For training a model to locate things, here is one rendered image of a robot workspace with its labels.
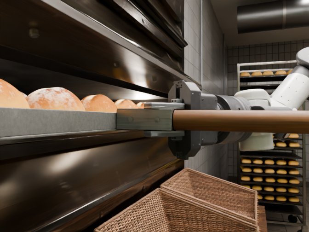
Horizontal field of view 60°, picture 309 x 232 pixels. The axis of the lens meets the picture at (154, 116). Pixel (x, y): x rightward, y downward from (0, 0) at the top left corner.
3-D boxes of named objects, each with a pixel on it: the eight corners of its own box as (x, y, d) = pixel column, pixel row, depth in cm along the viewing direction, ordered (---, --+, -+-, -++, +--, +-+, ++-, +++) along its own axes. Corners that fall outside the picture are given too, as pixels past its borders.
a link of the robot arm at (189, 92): (199, 77, 39) (248, 83, 46) (160, 83, 47) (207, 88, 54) (199, 162, 39) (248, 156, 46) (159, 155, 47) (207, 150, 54)
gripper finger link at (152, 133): (153, 131, 38) (185, 130, 42) (141, 130, 41) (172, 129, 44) (153, 142, 38) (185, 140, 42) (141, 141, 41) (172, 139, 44)
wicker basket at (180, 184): (157, 238, 138) (157, 184, 138) (185, 205, 190) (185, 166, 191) (259, 256, 120) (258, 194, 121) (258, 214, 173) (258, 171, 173)
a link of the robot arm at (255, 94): (230, 92, 54) (242, 100, 66) (235, 136, 53) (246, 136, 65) (264, 86, 51) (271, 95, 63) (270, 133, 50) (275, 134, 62)
